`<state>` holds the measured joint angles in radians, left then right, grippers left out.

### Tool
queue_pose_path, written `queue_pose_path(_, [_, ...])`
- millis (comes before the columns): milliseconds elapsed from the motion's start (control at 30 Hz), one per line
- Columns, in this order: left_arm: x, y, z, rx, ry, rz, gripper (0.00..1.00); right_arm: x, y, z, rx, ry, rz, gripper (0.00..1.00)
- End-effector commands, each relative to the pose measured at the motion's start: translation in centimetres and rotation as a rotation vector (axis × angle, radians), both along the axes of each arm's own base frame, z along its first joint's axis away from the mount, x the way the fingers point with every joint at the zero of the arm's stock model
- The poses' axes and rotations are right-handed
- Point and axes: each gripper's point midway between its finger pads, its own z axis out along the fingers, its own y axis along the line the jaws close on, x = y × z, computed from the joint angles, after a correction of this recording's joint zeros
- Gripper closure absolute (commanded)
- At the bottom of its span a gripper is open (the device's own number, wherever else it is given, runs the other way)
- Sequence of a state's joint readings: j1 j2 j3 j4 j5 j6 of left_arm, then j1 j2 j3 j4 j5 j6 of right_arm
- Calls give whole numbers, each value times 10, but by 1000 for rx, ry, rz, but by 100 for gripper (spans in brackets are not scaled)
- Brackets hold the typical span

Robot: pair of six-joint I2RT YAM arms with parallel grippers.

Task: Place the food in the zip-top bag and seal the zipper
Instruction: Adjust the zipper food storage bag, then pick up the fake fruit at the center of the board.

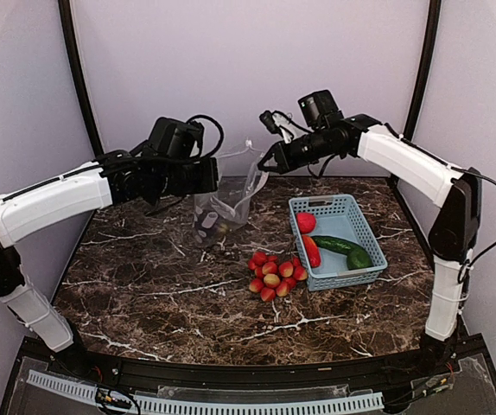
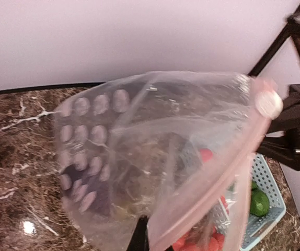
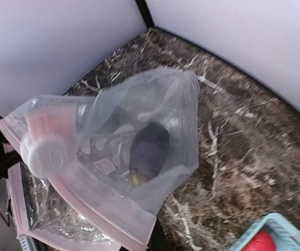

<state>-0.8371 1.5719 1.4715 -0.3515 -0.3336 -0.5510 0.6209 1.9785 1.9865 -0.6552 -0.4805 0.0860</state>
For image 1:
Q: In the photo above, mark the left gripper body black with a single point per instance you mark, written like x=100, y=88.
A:
x=177, y=181

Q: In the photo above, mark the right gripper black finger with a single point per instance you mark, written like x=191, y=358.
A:
x=267, y=168
x=267, y=158

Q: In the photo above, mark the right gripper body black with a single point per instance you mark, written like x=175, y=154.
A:
x=289, y=162

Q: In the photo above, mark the clear dotted zip top bag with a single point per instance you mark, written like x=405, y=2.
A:
x=239, y=180

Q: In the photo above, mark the purple toy eggplant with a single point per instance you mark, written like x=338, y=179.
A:
x=211, y=225

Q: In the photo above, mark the red toy berry bunch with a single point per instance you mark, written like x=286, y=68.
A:
x=276, y=274

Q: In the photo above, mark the green toy cucumber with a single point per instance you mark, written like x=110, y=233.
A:
x=356, y=256

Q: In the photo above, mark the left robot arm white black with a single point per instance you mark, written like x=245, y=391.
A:
x=107, y=181

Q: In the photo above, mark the red round toy fruit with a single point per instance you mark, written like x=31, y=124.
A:
x=306, y=222

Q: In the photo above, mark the light blue plastic basket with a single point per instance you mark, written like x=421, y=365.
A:
x=336, y=216

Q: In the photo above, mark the red toy chili pepper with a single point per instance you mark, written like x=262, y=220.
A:
x=312, y=251

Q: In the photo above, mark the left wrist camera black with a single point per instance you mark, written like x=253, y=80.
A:
x=175, y=139

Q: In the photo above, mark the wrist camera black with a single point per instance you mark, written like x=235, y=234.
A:
x=320, y=110
x=175, y=139

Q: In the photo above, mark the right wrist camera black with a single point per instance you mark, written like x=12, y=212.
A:
x=320, y=110

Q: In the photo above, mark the black left frame post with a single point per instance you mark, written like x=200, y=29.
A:
x=78, y=76

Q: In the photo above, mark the black frame post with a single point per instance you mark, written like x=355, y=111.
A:
x=78, y=76
x=425, y=62

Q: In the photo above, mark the black right frame post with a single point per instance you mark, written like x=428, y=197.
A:
x=425, y=62

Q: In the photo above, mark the white slotted cable duct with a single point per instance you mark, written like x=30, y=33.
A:
x=182, y=400

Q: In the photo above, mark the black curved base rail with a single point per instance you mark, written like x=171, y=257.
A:
x=462, y=383

